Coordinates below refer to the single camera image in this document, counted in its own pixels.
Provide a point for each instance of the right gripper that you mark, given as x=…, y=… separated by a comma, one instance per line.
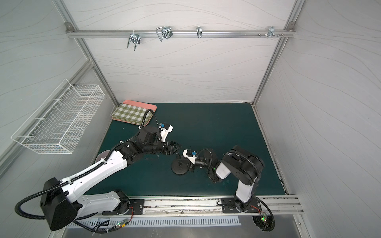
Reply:
x=192, y=164

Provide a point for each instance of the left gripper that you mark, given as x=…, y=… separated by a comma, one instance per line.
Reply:
x=166, y=148

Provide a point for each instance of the black round stand base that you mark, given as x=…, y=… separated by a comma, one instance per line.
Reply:
x=179, y=167

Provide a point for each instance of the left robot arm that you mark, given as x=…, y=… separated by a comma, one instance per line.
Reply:
x=64, y=201

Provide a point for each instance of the metal U-bolt clamp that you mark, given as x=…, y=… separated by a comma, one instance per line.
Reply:
x=134, y=40

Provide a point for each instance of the metal double hook clamp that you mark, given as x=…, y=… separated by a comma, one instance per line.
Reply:
x=164, y=32

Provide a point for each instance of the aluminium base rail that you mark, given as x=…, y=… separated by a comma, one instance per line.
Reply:
x=186, y=206

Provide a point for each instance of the white slotted cable duct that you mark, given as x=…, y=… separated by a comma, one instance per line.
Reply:
x=149, y=222

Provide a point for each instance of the white wire basket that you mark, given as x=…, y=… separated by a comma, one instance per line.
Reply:
x=57, y=126

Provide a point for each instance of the small metal bracket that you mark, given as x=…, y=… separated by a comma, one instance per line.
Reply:
x=199, y=32

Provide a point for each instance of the horizontal aluminium top rail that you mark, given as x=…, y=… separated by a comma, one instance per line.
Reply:
x=177, y=34

